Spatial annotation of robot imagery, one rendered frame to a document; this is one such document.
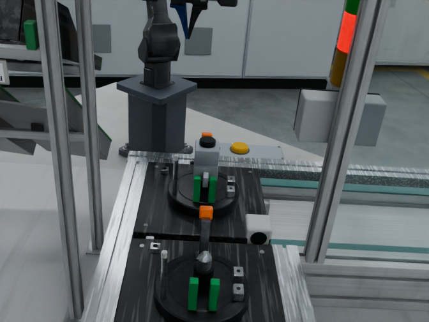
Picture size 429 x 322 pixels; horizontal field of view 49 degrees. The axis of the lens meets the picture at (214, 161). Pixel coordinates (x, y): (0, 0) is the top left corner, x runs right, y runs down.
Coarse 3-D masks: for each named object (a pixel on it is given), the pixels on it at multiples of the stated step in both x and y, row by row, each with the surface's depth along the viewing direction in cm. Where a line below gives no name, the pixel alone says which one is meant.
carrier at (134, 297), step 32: (128, 256) 75; (160, 256) 76; (192, 256) 73; (224, 256) 77; (256, 256) 77; (128, 288) 69; (160, 288) 64; (192, 288) 62; (224, 288) 68; (256, 288) 71; (128, 320) 64; (160, 320) 64; (192, 320) 62; (224, 320) 63; (256, 320) 66
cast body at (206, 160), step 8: (208, 136) 86; (200, 144) 84; (208, 144) 84; (216, 144) 86; (200, 152) 83; (208, 152) 83; (216, 152) 83; (200, 160) 84; (208, 160) 84; (216, 160) 84; (200, 168) 84; (208, 168) 84; (216, 168) 84; (208, 176) 83; (216, 176) 85
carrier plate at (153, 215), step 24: (192, 168) 100; (240, 168) 102; (144, 192) 91; (240, 192) 93; (144, 216) 84; (168, 216) 85; (240, 216) 87; (192, 240) 81; (216, 240) 82; (240, 240) 82
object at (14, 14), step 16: (0, 0) 57; (16, 0) 57; (32, 0) 59; (0, 16) 58; (16, 16) 57; (32, 16) 59; (64, 16) 68; (0, 32) 58; (16, 32) 57; (64, 32) 69; (64, 48) 70; (96, 64) 83
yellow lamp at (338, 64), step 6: (336, 48) 66; (336, 54) 65; (342, 54) 64; (336, 60) 65; (342, 60) 64; (336, 66) 65; (342, 66) 64; (336, 72) 65; (342, 72) 65; (330, 78) 67; (336, 78) 66; (336, 84) 66
